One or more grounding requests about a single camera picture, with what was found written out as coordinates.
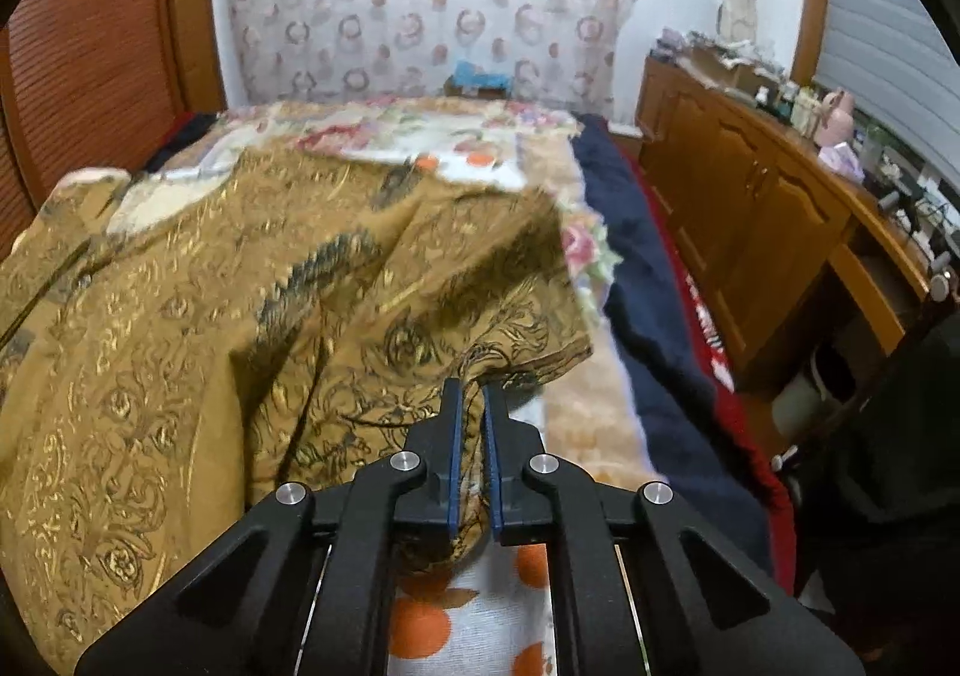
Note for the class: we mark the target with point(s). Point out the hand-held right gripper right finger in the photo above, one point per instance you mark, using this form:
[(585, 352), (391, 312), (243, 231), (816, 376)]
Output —
[(493, 473)]

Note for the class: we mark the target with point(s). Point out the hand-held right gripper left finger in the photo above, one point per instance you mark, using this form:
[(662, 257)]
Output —
[(452, 466)]

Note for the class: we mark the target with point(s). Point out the gold patterned garment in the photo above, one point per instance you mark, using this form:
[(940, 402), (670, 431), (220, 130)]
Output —
[(225, 308)]

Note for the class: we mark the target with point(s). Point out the floral blanket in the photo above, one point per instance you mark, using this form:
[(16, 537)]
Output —
[(592, 421)]

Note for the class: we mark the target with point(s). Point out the white orange-print sheet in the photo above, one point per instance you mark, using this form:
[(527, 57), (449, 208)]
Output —
[(427, 631)]

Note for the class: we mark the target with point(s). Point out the navy blanket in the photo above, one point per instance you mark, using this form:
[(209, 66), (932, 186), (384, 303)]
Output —
[(645, 271)]

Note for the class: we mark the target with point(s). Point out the red blanket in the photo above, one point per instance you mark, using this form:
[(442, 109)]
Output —
[(757, 481)]

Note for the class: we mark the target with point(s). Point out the white bin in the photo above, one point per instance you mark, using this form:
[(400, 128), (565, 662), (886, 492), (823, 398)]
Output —
[(806, 398)]

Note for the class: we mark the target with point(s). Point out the wooden cabinet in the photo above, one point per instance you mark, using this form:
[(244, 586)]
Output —
[(750, 196)]

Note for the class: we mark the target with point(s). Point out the blue packet on box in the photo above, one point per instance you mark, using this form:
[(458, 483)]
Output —
[(476, 76)]

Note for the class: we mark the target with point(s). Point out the cardboard box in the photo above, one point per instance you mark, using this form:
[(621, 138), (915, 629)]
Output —
[(724, 72)]

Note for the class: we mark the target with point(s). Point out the pale purple packet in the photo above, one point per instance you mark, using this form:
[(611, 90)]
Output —
[(840, 162)]

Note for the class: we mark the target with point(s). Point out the pink pig figurine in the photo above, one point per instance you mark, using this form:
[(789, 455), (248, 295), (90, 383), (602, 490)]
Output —
[(836, 121)]

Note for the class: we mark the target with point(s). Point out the wooden wardrobe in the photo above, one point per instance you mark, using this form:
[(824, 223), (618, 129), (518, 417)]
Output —
[(90, 45)]

